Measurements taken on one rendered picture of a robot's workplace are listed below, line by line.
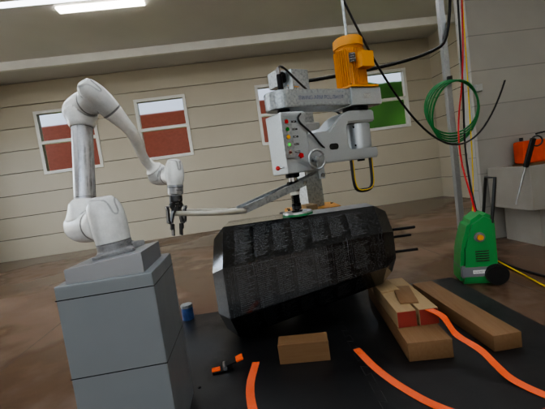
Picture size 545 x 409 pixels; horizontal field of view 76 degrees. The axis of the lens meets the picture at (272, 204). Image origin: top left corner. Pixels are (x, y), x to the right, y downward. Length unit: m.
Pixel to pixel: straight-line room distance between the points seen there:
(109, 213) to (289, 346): 1.24
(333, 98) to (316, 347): 1.69
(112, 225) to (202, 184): 6.98
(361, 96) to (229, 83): 6.29
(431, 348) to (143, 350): 1.48
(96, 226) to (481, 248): 2.82
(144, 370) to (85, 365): 0.24
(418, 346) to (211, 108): 7.48
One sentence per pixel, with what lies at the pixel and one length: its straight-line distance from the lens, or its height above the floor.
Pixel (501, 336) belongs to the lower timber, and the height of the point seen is 0.10.
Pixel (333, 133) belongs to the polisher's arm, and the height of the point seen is 1.37.
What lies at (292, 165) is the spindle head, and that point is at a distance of 2.40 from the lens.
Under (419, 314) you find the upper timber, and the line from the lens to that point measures 2.34.
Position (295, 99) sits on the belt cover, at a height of 1.62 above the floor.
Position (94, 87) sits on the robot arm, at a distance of 1.95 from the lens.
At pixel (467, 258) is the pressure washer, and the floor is 0.23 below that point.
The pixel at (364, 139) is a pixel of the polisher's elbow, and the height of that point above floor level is 1.31.
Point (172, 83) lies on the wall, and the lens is 9.01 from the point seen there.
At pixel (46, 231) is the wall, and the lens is 9.77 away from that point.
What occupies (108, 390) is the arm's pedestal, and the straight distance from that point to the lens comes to 1.81.
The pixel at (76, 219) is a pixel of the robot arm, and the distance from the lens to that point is 1.89.
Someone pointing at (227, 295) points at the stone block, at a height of 0.41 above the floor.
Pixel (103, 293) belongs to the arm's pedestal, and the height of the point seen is 0.74.
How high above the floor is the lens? 1.13
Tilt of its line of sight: 5 degrees down
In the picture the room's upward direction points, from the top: 8 degrees counter-clockwise
